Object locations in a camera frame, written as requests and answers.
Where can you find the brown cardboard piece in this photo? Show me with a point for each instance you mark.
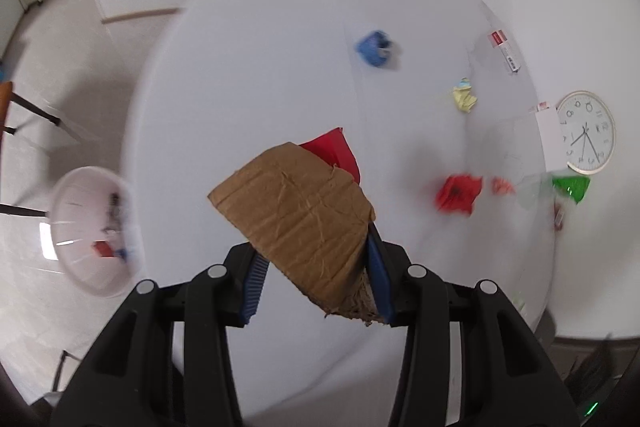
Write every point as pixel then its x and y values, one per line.
pixel 300 217

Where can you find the clear plastic bottle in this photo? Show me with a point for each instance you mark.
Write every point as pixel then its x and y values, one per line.
pixel 532 192

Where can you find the red and white box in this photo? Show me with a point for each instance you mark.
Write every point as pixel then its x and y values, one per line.
pixel 505 49

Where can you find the round wall clock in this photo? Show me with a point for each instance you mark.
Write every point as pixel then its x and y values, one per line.
pixel 585 132

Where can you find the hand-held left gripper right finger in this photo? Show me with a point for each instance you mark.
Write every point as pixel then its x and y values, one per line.
pixel 381 287

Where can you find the pink crumpled paper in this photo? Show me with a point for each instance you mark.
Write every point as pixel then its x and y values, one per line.
pixel 501 186

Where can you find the small red wrapper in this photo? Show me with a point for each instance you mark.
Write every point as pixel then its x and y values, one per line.
pixel 102 248

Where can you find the yellow crumpled paper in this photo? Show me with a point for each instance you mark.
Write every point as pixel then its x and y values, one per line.
pixel 464 97

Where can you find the red paper sheet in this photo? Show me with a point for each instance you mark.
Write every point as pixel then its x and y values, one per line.
pixel 332 149

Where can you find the red crumpled paper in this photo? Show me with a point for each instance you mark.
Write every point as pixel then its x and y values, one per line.
pixel 457 193

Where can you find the blue crumpled paper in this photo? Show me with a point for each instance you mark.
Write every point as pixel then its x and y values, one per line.
pixel 375 47

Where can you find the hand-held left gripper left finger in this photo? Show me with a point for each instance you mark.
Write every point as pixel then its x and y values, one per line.
pixel 255 287

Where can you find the brown leather chair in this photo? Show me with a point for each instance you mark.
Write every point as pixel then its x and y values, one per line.
pixel 35 109

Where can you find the white card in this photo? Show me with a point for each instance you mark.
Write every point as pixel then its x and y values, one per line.
pixel 547 137

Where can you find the green plastic wrapper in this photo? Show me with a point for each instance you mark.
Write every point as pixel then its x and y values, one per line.
pixel 572 187

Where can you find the translucent plastic bucket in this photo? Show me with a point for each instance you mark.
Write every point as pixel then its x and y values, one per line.
pixel 80 217

